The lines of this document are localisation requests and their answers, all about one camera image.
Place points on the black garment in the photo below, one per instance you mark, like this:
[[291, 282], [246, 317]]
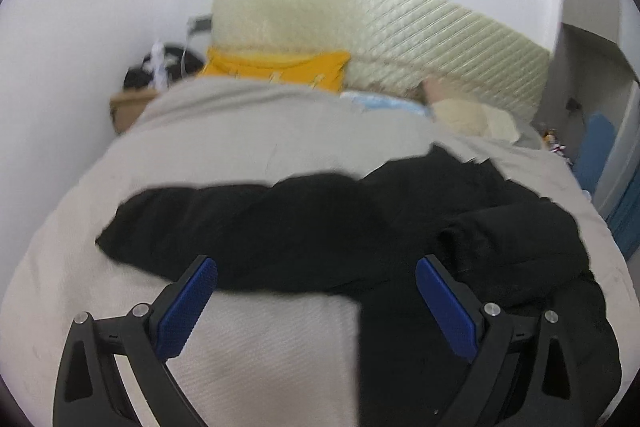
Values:
[[400, 227]]

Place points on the light blue cloth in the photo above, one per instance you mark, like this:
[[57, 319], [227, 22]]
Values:
[[385, 104]]

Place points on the wooden bedside table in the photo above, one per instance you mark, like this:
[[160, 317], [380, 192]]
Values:
[[127, 109]]

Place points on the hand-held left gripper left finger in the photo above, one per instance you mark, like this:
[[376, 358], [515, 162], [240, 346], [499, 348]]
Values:
[[185, 307]]

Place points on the cream quilted headboard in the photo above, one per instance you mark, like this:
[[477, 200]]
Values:
[[400, 32]]

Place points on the yellow pillow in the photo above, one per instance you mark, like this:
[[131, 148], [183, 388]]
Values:
[[280, 67]]

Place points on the blue chair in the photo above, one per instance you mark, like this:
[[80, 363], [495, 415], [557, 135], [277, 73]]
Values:
[[600, 157]]

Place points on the beige bed sheet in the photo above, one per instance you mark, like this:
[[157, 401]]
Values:
[[200, 147]]

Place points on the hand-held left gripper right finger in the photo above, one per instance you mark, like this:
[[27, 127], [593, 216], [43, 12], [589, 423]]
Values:
[[447, 307]]

